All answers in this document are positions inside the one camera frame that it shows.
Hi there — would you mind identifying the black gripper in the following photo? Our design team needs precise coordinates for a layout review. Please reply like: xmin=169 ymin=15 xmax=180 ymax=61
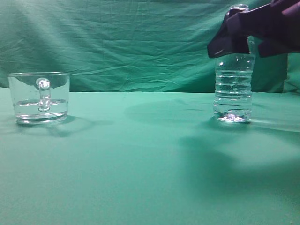
xmin=207 ymin=0 xmax=300 ymax=59

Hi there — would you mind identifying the clear plastic water bottle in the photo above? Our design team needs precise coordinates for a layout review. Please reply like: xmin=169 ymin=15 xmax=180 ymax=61
xmin=208 ymin=4 xmax=255 ymax=123

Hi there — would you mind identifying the green backdrop cloth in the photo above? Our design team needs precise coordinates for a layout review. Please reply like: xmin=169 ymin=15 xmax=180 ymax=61
xmin=0 ymin=0 xmax=300 ymax=94

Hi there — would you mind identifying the green table cloth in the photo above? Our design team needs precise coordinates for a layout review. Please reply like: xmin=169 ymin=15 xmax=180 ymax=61
xmin=0 ymin=88 xmax=300 ymax=225

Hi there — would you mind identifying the clear glass mug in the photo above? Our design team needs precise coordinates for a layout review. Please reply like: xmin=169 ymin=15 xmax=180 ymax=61
xmin=7 ymin=72 xmax=70 ymax=125

